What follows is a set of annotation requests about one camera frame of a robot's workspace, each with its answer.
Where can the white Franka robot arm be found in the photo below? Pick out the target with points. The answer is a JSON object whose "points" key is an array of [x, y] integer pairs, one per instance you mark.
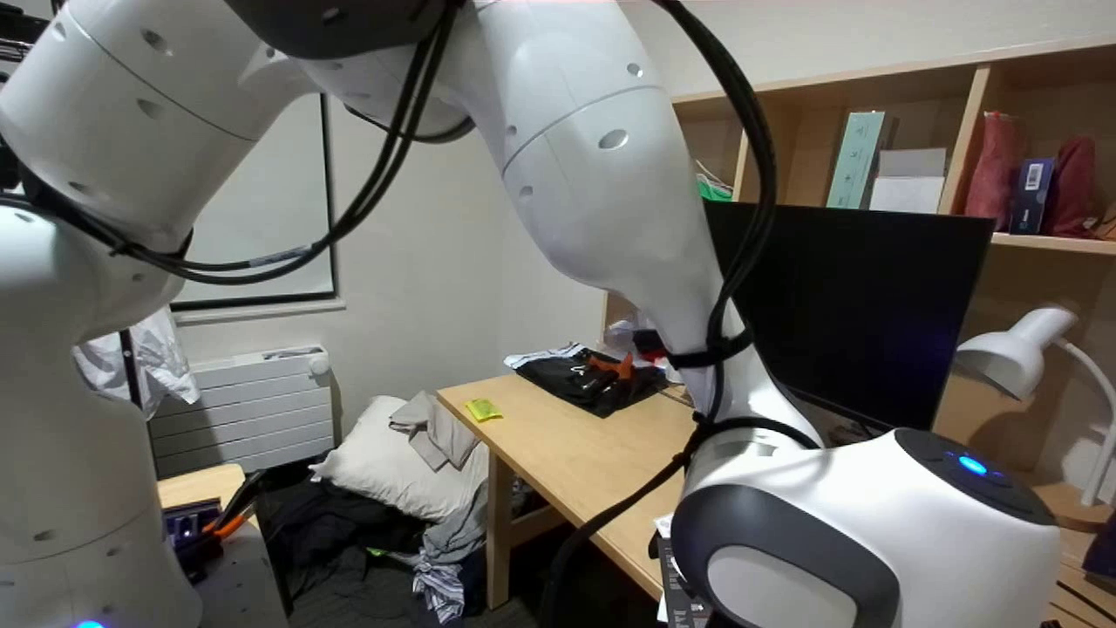
{"points": [[606, 210]]}

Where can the light wooden desk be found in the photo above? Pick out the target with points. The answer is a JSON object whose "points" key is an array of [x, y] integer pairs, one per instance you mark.
{"points": [[570, 454]]}

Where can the white desk lamp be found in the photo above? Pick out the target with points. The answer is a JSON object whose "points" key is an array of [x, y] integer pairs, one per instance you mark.
{"points": [[1022, 352]]}

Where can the black plastic bag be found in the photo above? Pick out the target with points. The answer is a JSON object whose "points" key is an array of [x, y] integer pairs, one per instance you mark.
{"points": [[588, 383]]}

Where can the yellow sticky note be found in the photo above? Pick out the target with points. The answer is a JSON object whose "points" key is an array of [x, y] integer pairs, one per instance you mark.
{"points": [[484, 410]]}

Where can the grey cloth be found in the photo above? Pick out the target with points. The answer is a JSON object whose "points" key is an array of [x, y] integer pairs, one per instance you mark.
{"points": [[436, 429]]}

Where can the green plastic object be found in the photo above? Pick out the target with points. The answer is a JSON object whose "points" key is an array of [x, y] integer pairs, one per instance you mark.
{"points": [[710, 189]]}

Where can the white pillow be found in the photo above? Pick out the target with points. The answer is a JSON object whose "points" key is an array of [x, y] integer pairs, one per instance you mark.
{"points": [[377, 466]]}

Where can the crumpled clothes pile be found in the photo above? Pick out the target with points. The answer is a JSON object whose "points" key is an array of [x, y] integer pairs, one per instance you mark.
{"points": [[447, 560]]}

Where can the dark clothes heap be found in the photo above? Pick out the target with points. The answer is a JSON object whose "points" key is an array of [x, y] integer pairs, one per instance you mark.
{"points": [[327, 525]]}

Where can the black framed whiteboard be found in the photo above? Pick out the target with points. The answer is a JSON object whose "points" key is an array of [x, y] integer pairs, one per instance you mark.
{"points": [[266, 195]]}

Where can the black computer monitor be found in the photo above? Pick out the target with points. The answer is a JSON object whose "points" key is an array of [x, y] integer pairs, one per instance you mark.
{"points": [[882, 302]]}

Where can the teal flat box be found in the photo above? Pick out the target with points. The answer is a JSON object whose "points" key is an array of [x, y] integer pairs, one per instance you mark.
{"points": [[860, 162]]}

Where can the white flat box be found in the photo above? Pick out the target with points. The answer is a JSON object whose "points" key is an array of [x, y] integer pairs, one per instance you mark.
{"points": [[912, 179]]}

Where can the small wooden side table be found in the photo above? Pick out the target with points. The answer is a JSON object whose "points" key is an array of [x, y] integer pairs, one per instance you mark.
{"points": [[198, 485]]}

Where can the white hanging cloth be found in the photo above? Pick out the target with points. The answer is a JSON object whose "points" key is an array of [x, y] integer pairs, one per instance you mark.
{"points": [[159, 359]]}

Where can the wooden shelf unit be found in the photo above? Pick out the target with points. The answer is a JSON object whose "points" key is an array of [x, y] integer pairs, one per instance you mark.
{"points": [[918, 99]]}

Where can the red pouch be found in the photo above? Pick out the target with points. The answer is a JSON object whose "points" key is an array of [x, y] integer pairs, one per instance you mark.
{"points": [[996, 169]]}

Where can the dark blue small box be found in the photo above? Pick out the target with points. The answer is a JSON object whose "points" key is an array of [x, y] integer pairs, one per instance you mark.
{"points": [[1032, 195]]}

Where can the dark red bag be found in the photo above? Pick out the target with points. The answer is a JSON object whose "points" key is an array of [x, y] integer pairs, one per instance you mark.
{"points": [[1080, 193]]}

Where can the white wall radiator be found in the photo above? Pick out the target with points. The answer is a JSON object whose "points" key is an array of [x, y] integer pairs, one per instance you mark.
{"points": [[250, 407]]}

